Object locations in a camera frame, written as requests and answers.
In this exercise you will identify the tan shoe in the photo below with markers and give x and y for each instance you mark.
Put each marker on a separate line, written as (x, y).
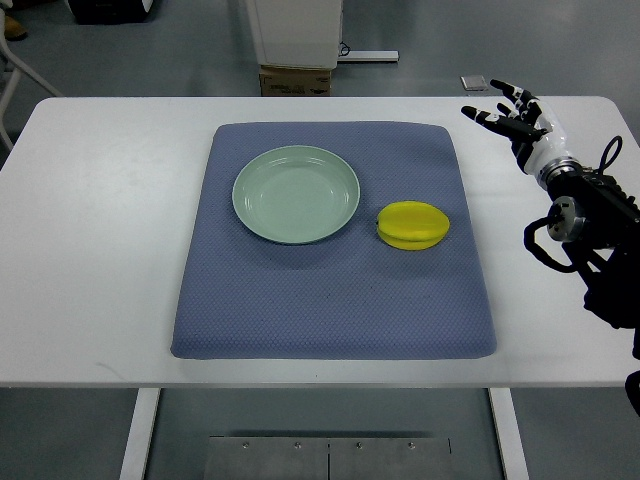
(13, 30)

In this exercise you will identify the right white table leg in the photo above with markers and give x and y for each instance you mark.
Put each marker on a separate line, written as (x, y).
(508, 434)

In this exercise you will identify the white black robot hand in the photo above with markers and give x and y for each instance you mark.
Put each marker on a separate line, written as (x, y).
(538, 141)

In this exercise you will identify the white table leg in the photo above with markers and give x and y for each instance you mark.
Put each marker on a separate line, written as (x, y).
(508, 434)
(137, 449)

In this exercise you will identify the cardboard box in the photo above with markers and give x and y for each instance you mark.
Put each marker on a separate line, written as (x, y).
(293, 82)

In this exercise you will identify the white floor rail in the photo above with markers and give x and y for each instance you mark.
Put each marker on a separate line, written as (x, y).
(369, 56)

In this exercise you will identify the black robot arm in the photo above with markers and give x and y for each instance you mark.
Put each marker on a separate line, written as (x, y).
(592, 229)

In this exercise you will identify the grey metal base plate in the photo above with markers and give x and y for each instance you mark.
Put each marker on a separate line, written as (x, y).
(271, 457)

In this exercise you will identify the blue textured mat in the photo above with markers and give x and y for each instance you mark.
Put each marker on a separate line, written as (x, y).
(350, 296)

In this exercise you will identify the left white table leg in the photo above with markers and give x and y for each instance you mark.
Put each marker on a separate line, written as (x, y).
(137, 449)

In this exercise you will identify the white chair frame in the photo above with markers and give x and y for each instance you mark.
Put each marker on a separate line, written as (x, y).
(13, 70)

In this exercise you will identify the light green plate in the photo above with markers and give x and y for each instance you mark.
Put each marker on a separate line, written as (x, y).
(296, 194)

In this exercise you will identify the small grey floor object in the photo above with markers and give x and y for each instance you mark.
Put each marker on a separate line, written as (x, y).
(474, 83)

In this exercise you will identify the yellow starfruit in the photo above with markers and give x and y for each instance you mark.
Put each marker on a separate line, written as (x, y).
(412, 225)

